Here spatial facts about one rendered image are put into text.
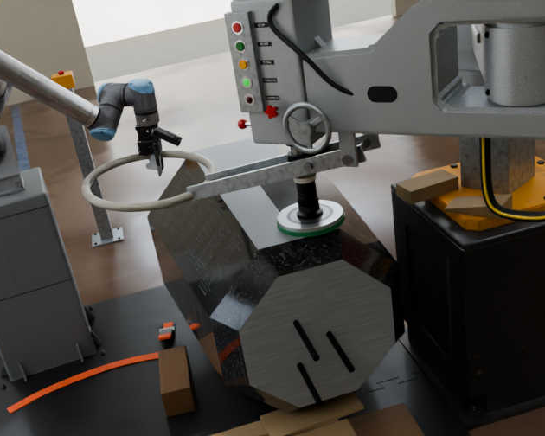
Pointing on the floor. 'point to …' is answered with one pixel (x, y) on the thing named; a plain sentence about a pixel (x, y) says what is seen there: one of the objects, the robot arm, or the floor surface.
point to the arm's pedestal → (31, 284)
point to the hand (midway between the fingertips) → (162, 170)
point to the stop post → (106, 235)
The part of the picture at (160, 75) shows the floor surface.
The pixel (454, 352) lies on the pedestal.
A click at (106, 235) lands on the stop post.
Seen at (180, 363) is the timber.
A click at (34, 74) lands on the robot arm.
